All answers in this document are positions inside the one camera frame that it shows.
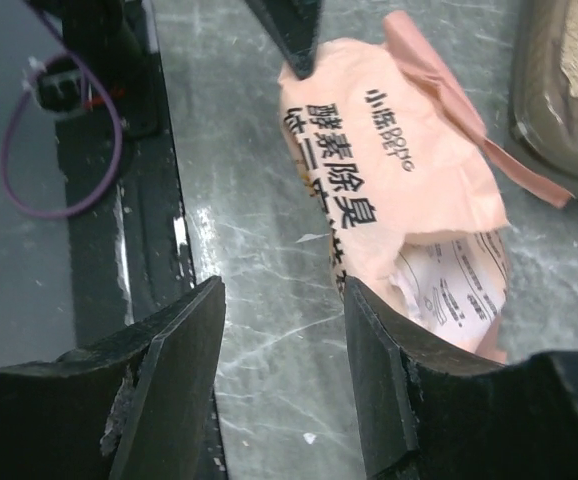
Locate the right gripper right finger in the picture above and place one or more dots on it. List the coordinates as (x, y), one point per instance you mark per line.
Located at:
(427, 409)

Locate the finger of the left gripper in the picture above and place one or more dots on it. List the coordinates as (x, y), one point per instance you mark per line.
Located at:
(294, 27)

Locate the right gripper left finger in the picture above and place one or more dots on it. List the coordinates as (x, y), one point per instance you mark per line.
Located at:
(130, 406)

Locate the pink cat litter bag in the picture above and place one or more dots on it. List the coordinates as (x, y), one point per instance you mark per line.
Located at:
(386, 139)

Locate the brown plastic litter box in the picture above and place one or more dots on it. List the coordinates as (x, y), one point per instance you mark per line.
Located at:
(543, 113)

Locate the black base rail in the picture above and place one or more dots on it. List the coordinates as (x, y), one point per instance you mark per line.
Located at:
(129, 254)

